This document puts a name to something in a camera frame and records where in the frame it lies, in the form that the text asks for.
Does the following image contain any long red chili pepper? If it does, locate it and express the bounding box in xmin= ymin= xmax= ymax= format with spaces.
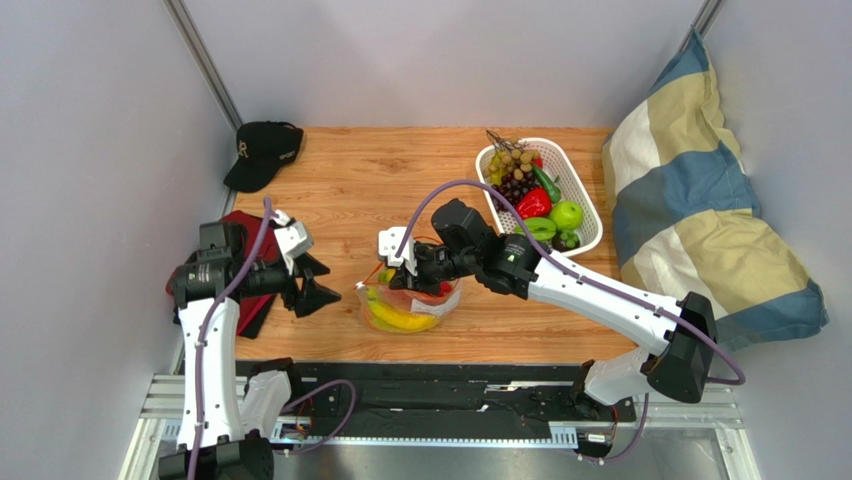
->
xmin=437 ymin=282 xmax=455 ymax=298

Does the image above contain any clear orange zip top bag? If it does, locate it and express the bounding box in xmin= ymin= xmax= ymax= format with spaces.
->
xmin=354 ymin=263 xmax=462 ymax=331

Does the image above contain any yellow banana bunch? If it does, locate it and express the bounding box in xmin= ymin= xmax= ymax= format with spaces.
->
xmin=363 ymin=286 xmax=440 ymax=333

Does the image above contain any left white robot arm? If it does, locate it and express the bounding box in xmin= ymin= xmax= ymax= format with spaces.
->
xmin=158 ymin=212 xmax=341 ymax=479

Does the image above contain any pink folded cloth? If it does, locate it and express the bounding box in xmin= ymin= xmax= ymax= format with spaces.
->
xmin=236 ymin=295 xmax=276 ymax=339

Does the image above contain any dark red folded cloth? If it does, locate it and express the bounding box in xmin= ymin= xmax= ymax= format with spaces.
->
xmin=166 ymin=211 xmax=281 ymax=315

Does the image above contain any dark purple grape bunch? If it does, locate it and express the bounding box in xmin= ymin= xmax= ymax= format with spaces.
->
xmin=491 ymin=172 xmax=540 ymax=207

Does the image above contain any red bell pepper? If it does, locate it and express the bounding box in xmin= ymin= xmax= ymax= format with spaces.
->
xmin=515 ymin=187 xmax=552 ymax=219

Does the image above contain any black baseball cap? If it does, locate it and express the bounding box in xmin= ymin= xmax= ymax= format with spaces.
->
xmin=223 ymin=121 xmax=305 ymax=193

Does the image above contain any dark purple mangosteen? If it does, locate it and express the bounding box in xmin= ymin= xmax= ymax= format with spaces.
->
xmin=551 ymin=230 xmax=581 ymax=253

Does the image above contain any brown longan bunch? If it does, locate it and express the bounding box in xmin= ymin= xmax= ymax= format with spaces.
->
xmin=480 ymin=130 xmax=544 ymax=186

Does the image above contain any green cucumber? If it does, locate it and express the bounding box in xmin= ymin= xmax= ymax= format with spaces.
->
xmin=532 ymin=164 xmax=562 ymax=204

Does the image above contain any white perforated plastic basket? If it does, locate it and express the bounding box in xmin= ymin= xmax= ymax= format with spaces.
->
xmin=474 ymin=137 xmax=603 ymax=257

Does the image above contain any blue yellow checked pillow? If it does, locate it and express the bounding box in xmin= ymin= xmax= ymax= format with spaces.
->
xmin=602 ymin=32 xmax=829 ymax=351

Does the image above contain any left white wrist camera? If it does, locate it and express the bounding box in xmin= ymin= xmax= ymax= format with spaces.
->
xmin=273 ymin=210 xmax=314 ymax=277

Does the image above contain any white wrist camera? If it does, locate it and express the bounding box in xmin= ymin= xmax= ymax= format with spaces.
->
xmin=273 ymin=210 xmax=314 ymax=277
xmin=377 ymin=226 xmax=417 ymax=276

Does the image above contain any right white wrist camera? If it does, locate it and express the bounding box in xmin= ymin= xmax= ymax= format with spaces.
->
xmin=377 ymin=226 xmax=417 ymax=276

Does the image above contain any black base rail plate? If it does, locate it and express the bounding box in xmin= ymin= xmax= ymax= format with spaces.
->
xmin=232 ymin=359 xmax=707 ymax=441

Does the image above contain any silver aluminium frame rail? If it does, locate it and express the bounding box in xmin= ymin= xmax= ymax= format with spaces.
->
xmin=163 ymin=0 xmax=243 ymax=132

